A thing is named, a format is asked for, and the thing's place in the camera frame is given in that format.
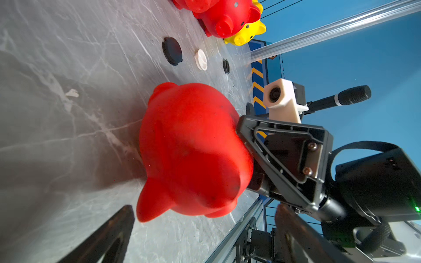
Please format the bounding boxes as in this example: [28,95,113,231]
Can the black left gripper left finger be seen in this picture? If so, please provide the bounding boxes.
[60,205,135,263]

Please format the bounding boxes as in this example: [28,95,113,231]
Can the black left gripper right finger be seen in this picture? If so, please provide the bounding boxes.
[275,204,352,263]

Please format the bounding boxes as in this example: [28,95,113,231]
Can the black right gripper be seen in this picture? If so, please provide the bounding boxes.
[236,115,421,225]

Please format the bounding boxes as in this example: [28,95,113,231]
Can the red piggy bank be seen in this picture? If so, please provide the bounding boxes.
[136,82,253,222]
[172,0,218,13]
[193,0,261,38]

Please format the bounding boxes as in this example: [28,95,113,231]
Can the black round bank plug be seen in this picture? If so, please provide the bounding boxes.
[162,37,183,66]
[223,59,230,74]

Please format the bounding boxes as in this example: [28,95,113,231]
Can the yellow piggy bank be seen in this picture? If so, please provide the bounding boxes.
[217,1,266,46]

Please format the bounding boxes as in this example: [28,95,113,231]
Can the white round bank plug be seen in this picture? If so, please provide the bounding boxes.
[194,49,208,71]

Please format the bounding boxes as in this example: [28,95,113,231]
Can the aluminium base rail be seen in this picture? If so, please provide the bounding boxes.
[205,197,274,263]

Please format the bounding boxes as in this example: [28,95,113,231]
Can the aluminium corner post right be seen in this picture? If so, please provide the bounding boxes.
[246,0,421,64]

